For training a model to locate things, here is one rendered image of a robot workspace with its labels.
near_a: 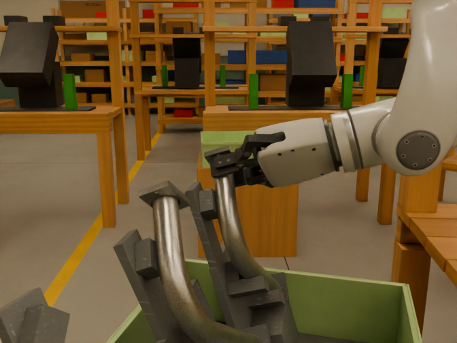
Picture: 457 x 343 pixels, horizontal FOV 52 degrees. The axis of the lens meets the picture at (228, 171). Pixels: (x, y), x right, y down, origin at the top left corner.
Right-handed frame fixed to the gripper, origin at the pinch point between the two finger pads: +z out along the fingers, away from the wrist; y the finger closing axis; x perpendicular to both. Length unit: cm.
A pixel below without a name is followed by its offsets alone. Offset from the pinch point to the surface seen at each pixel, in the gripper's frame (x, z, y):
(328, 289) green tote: 11.5, -8.4, -26.6
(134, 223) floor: -137, 153, -245
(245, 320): 17.0, 4.3, -16.8
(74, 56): -728, 465, -521
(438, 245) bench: -6, -34, -63
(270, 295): 13.4, 0.2, -18.3
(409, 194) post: -27, -33, -76
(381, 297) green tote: 14.0, -16.9, -28.1
